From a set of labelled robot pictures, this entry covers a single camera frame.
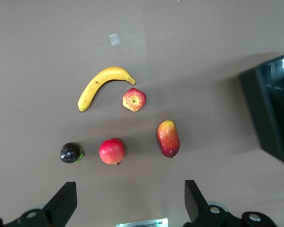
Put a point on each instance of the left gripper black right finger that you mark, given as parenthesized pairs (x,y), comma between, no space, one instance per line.
(198,212)

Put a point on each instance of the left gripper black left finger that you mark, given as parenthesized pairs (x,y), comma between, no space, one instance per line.
(59,208)

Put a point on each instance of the black plastic box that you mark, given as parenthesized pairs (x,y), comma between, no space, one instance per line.
(269,113)

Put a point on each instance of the red yellow apple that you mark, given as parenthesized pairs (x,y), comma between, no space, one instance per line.
(133,100)

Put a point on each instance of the yellow banana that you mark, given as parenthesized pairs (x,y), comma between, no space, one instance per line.
(97,82)

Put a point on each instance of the dark purple eggplant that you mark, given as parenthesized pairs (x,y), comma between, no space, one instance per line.
(68,152)

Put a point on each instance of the red pomegranate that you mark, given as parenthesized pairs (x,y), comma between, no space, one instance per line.
(111,151)

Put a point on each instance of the red yellow mango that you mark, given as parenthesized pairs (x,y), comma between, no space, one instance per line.
(168,139)

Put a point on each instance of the small clear tape piece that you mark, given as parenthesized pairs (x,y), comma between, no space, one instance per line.
(114,39)

